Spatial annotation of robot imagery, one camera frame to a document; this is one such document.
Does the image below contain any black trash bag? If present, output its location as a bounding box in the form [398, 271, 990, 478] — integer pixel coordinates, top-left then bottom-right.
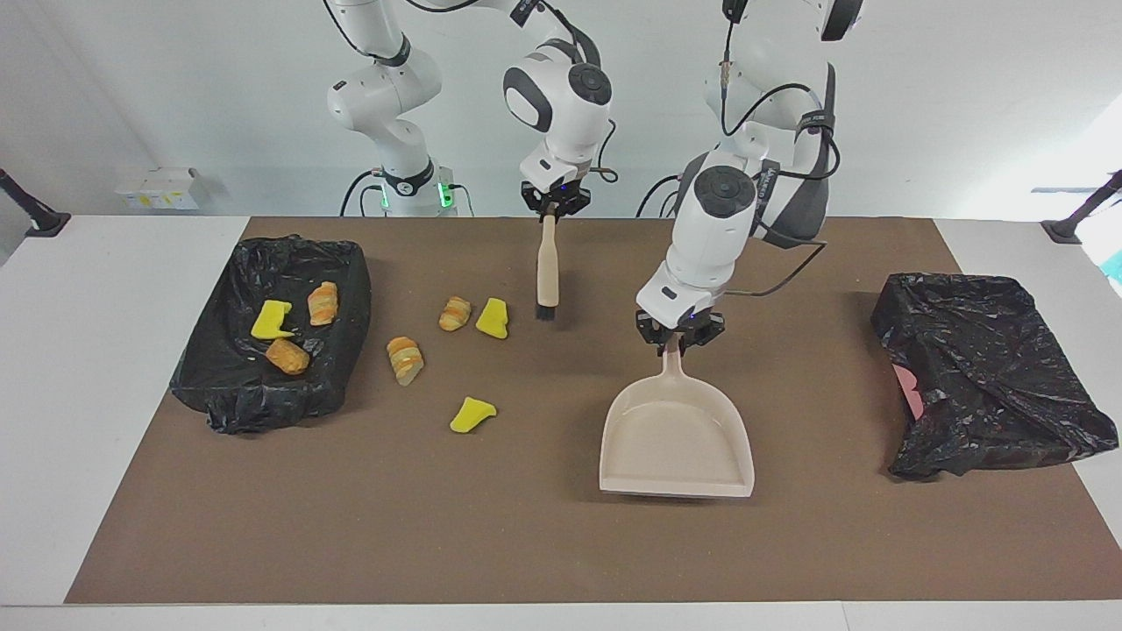
[870, 273, 1120, 481]
[169, 234, 373, 436]

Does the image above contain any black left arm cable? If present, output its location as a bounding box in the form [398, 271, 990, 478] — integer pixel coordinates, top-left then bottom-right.
[719, 0, 842, 299]

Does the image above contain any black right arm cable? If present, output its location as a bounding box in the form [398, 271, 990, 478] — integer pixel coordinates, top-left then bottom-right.
[587, 118, 619, 185]

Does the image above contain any black base cable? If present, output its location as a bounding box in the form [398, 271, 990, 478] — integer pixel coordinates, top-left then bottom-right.
[340, 169, 391, 217]
[636, 174, 685, 218]

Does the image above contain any striped croissant with pale end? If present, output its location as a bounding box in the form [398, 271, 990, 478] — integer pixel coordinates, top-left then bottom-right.
[387, 337, 425, 387]

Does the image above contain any brown table mat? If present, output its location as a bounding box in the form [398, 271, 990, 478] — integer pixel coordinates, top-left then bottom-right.
[64, 216, 1122, 606]

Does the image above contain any yellow sponge piece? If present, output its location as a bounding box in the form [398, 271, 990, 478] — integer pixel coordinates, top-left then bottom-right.
[475, 298, 510, 340]
[251, 300, 295, 341]
[450, 396, 498, 434]

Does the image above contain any black stand foot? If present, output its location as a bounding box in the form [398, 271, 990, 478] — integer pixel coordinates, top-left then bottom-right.
[0, 168, 71, 238]
[1041, 171, 1122, 245]

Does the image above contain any white wall socket box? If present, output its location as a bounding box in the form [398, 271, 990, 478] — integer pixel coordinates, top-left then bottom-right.
[116, 168, 201, 211]

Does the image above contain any brown fried nugget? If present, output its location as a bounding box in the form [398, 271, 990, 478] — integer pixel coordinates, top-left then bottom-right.
[266, 338, 311, 376]

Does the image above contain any orange striped pastry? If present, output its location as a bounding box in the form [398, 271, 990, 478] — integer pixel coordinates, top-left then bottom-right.
[307, 281, 339, 327]

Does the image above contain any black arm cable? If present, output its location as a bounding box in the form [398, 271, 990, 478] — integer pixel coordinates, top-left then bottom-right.
[587, 118, 619, 185]
[719, 0, 842, 299]

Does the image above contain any beige plastic dustpan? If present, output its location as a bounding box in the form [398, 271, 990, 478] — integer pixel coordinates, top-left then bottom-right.
[599, 337, 756, 500]

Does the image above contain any pink bin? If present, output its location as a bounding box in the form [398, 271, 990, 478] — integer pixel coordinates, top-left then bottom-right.
[892, 364, 926, 422]

